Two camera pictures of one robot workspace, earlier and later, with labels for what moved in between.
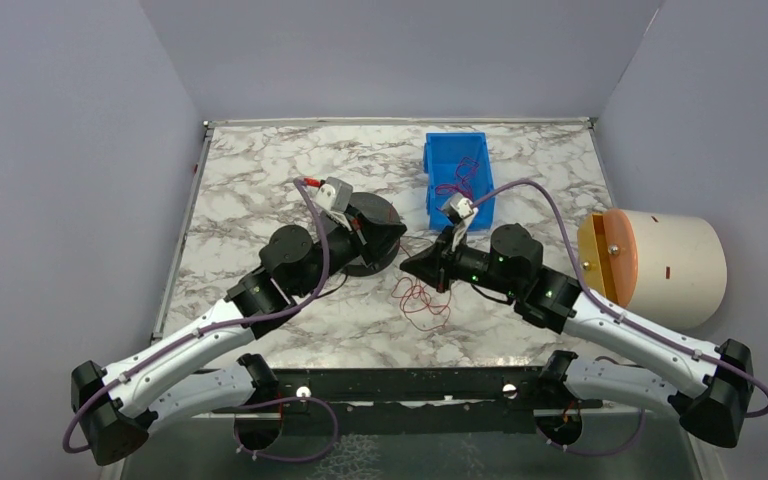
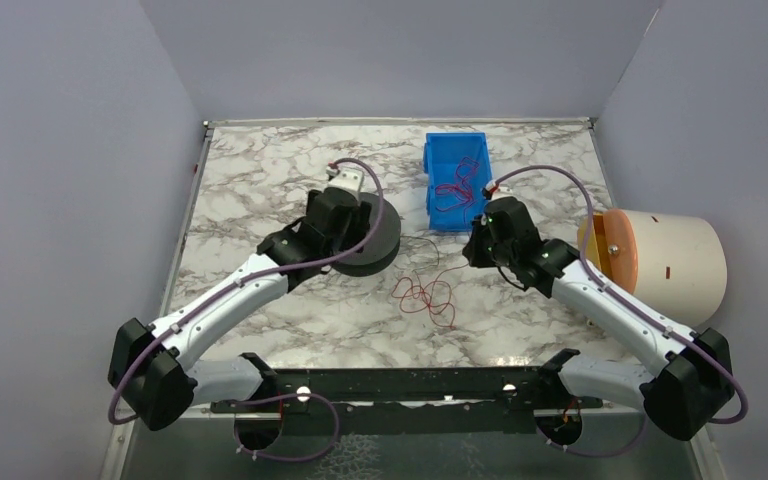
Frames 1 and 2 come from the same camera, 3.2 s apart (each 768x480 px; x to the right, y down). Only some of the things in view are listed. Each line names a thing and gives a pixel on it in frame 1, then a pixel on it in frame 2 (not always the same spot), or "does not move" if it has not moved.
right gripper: [446, 263] → [499, 216]
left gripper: [368, 232] → [363, 208]
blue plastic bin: [458, 162] does not move
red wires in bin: [465, 170] does not move
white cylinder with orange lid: [661, 272] does not move
